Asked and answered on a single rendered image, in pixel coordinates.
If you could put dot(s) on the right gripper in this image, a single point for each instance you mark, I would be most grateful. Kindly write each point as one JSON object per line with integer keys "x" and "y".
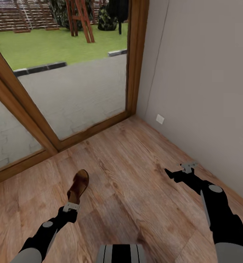
{"x": 182, "y": 176}

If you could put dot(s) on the sandal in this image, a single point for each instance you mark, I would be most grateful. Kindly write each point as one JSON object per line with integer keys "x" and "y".
{"x": 80, "y": 184}

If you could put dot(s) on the wall socket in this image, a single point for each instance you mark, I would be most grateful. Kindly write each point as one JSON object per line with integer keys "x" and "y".
{"x": 160, "y": 119}

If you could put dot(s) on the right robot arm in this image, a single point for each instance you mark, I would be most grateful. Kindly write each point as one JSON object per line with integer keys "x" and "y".
{"x": 227, "y": 228}

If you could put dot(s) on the door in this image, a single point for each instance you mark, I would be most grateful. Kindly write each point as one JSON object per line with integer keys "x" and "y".
{"x": 69, "y": 69}

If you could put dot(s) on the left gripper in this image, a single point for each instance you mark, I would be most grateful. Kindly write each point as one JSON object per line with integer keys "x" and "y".
{"x": 69, "y": 216}

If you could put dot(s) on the robot trunk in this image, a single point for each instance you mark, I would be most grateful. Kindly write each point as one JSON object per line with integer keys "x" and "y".
{"x": 121, "y": 253}

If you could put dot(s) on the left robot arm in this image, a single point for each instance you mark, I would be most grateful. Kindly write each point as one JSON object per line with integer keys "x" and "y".
{"x": 35, "y": 249}

